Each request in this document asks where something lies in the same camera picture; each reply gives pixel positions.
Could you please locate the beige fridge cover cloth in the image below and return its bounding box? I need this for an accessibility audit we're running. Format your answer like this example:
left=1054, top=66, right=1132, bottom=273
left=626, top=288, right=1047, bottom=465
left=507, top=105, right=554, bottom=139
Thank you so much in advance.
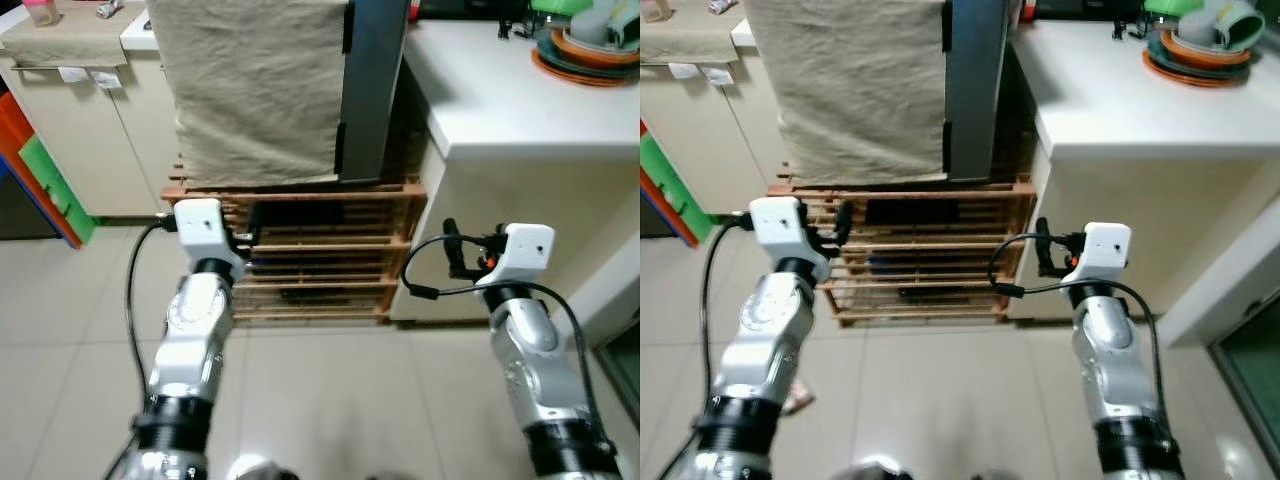
left=745, top=0, right=949, bottom=186
left=147, top=0, right=351, bottom=189

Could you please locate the small grey fridge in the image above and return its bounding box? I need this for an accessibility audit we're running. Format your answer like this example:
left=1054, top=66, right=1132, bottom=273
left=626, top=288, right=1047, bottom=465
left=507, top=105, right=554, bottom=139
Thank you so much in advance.
left=943, top=0, right=1013, bottom=184
left=335, top=0, right=411, bottom=186

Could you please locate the wooden slatted pallet rack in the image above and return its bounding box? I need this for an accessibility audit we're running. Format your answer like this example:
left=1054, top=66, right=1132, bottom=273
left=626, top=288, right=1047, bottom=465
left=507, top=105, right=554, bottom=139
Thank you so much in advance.
left=160, top=165, right=429, bottom=326
left=768, top=165, right=1039, bottom=326

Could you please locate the white counter cabinet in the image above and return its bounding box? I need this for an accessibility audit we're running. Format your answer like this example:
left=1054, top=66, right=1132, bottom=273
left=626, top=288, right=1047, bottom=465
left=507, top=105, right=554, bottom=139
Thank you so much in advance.
left=388, top=20, right=641, bottom=351
left=1005, top=20, right=1280, bottom=346

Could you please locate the orange flat board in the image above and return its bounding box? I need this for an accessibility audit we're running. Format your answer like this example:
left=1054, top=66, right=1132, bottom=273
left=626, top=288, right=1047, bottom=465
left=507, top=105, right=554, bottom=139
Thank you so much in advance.
left=640, top=165, right=701, bottom=249
left=0, top=90, right=83, bottom=249

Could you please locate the green flat board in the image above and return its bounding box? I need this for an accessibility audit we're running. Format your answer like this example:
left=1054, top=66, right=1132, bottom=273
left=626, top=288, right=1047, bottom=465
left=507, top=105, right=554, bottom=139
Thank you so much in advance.
left=18, top=133, right=97, bottom=244
left=640, top=130, right=714, bottom=243

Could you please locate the dark glass door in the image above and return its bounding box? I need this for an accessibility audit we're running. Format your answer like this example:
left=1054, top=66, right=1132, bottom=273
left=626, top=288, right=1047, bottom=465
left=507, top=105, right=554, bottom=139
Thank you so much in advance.
left=1208, top=310, right=1280, bottom=446
left=592, top=318, right=641, bottom=426

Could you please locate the dark teal plate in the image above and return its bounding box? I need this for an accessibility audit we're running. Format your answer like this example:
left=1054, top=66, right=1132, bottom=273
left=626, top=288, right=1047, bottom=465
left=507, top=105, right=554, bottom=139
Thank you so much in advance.
left=535, top=35, right=641, bottom=77
left=1147, top=33, right=1257, bottom=79

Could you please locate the tall dark steel refrigerator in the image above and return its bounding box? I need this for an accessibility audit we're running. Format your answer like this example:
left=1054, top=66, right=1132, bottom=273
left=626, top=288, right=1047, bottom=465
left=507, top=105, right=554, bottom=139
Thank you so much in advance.
left=0, top=172, right=59, bottom=241

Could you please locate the orange bowl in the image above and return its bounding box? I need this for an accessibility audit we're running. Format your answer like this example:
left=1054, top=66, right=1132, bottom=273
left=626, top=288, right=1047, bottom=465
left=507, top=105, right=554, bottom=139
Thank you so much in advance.
left=1160, top=30, right=1251, bottom=69
left=548, top=27, right=641, bottom=69

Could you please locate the black appliance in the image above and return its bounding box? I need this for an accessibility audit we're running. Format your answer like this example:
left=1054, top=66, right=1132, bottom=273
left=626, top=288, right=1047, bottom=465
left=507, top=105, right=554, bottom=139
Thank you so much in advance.
left=415, top=0, right=533, bottom=23
left=1035, top=0, right=1149, bottom=21

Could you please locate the blue flat board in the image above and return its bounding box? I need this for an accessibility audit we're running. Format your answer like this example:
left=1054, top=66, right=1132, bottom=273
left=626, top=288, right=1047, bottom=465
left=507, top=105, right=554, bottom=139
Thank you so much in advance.
left=0, top=155, right=73, bottom=249

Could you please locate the grey bowl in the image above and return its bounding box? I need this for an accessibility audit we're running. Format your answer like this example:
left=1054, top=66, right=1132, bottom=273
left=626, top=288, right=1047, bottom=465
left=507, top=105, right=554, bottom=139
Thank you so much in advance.
left=1172, top=12, right=1236, bottom=49
left=568, top=8, right=629, bottom=47

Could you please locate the pale green mug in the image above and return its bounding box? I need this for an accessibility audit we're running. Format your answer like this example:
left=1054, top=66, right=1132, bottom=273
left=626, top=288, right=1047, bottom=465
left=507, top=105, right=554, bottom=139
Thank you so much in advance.
left=608, top=0, right=641, bottom=49
left=1212, top=0, right=1267, bottom=53

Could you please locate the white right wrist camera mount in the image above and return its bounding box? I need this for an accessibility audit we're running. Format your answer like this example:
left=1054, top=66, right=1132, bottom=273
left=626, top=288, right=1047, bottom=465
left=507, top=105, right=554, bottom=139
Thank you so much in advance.
left=1062, top=222, right=1133, bottom=291
left=478, top=223, right=556, bottom=291

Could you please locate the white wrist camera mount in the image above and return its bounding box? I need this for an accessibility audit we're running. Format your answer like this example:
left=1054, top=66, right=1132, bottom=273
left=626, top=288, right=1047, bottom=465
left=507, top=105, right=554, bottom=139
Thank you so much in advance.
left=478, top=223, right=556, bottom=291
left=748, top=196, right=831, bottom=286
left=1062, top=222, right=1133, bottom=291
left=172, top=198, right=247, bottom=283

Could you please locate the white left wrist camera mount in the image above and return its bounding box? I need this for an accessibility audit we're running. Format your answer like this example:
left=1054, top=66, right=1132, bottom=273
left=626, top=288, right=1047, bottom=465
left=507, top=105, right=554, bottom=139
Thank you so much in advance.
left=748, top=196, right=831, bottom=286
left=172, top=198, right=247, bottom=283

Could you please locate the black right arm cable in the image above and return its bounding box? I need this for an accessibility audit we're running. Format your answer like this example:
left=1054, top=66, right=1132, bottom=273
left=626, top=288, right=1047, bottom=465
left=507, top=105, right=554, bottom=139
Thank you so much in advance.
left=401, top=234, right=606, bottom=441
left=988, top=233, right=1171, bottom=431

